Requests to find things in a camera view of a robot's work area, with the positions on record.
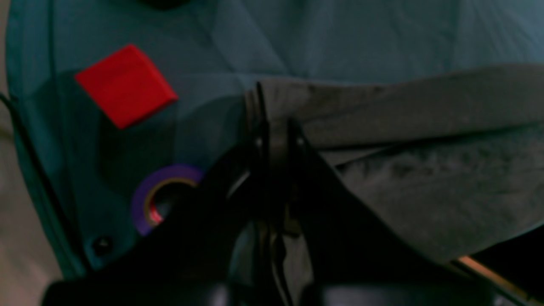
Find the blue table cloth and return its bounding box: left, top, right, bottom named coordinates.
left=6, top=0, right=543, bottom=278

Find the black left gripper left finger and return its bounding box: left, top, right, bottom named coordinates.
left=42, top=130, right=269, bottom=306

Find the dark grey T-shirt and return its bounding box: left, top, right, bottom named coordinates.
left=244, top=63, right=544, bottom=306

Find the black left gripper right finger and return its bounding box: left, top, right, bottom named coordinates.
left=288, top=121, right=501, bottom=306

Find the red cube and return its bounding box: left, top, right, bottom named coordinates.
left=74, top=45, right=178, bottom=130

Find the purple tape roll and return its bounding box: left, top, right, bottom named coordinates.
left=130, top=164, right=204, bottom=236

